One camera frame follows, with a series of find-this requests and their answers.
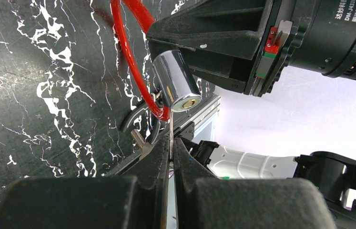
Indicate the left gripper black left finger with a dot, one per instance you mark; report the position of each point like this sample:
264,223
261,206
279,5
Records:
136,199

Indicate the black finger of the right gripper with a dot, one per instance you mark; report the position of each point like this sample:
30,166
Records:
229,27
230,69

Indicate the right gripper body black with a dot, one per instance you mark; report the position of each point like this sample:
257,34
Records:
315,35

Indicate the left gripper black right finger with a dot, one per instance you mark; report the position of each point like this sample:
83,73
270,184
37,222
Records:
207,202

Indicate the red cable bike lock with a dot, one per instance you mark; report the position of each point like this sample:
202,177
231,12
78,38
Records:
178,86

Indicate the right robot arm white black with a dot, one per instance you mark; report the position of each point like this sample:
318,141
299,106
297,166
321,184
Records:
332,174

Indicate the black pliers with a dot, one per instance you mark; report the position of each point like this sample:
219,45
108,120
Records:
150,118

